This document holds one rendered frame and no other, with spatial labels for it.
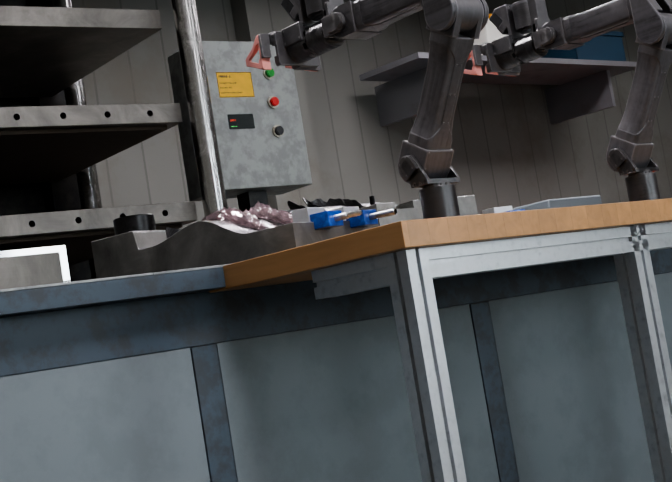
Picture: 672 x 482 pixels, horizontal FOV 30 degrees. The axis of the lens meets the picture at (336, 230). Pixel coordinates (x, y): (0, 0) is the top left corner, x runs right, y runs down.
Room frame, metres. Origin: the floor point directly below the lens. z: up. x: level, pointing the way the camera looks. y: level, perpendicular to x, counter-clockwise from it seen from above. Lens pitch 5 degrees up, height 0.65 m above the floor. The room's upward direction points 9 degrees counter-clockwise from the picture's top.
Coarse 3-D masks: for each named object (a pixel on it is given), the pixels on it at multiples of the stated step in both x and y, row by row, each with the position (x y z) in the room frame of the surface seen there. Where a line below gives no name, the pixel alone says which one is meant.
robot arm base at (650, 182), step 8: (632, 176) 2.50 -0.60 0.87; (640, 176) 2.49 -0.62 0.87; (648, 176) 2.49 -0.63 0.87; (656, 176) 2.51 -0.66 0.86; (632, 184) 2.50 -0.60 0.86; (640, 184) 2.49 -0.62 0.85; (648, 184) 2.49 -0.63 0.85; (656, 184) 2.50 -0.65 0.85; (632, 192) 2.51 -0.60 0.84; (640, 192) 2.50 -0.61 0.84; (648, 192) 2.49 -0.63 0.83; (656, 192) 2.50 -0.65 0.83; (632, 200) 2.51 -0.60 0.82; (640, 200) 2.50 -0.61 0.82
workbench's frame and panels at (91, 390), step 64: (0, 320) 1.91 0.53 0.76; (64, 320) 1.97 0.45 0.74; (128, 320) 2.03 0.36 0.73; (192, 320) 2.11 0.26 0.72; (256, 320) 2.18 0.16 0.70; (320, 320) 2.26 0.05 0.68; (384, 320) 2.35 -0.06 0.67; (448, 320) 2.45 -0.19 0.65; (512, 320) 2.55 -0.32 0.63; (576, 320) 2.66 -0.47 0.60; (0, 384) 1.90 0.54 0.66; (64, 384) 1.96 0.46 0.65; (128, 384) 2.03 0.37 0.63; (192, 384) 2.10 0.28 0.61; (256, 384) 2.17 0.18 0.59; (320, 384) 2.25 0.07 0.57; (384, 384) 2.34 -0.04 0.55; (512, 384) 2.53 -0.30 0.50; (576, 384) 2.64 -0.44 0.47; (0, 448) 1.89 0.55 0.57; (64, 448) 1.95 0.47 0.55; (128, 448) 2.02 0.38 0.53; (192, 448) 2.09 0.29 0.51; (256, 448) 2.16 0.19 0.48; (320, 448) 2.24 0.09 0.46; (384, 448) 2.32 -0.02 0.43; (512, 448) 2.51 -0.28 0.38; (576, 448) 2.62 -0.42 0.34; (640, 448) 2.73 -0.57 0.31
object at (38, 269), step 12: (0, 264) 2.07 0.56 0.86; (12, 264) 2.08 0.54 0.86; (24, 264) 2.09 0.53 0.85; (36, 264) 2.11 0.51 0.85; (48, 264) 2.12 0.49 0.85; (60, 264) 2.13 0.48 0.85; (0, 276) 2.07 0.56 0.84; (12, 276) 2.08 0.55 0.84; (24, 276) 2.09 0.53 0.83; (36, 276) 2.11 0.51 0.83; (48, 276) 2.12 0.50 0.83; (60, 276) 2.13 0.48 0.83; (0, 288) 2.07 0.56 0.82
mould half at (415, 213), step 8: (416, 200) 2.45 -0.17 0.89; (464, 200) 2.53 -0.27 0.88; (472, 200) 2.54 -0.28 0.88; (328, 208) 2.69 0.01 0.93; (360, 208) 2.43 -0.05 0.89; (368, 208) 2.41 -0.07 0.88; (376, 208) 2.39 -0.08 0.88; (384, 208) 2.40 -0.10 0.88; (408, 208) 2.44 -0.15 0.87; (416, 208) 2.45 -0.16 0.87; (464, 208) 2.52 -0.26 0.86; (472, 208) 2.54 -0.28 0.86; (392, 216) 2.41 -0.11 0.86; (400, 216) 2.42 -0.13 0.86; (408, 216) 2.44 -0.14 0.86; (416, 216) 2.45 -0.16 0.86; (384, 224) 2.40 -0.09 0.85
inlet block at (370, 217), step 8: (336, 208) 2.28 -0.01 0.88; (344, 208) 2.28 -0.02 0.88; (352, 208) 2.30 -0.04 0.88; (392, 208) 2.24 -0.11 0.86; (360, 216) 2.26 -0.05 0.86; (368, 216) 2.26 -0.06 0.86; (376, 216) 2.26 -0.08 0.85; (384, 216) 2.25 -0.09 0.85; (352, 224) 2.27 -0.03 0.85; (360, 224) 2.26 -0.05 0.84; (368, 224) 2.26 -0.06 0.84; (376, 224) 2.29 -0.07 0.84
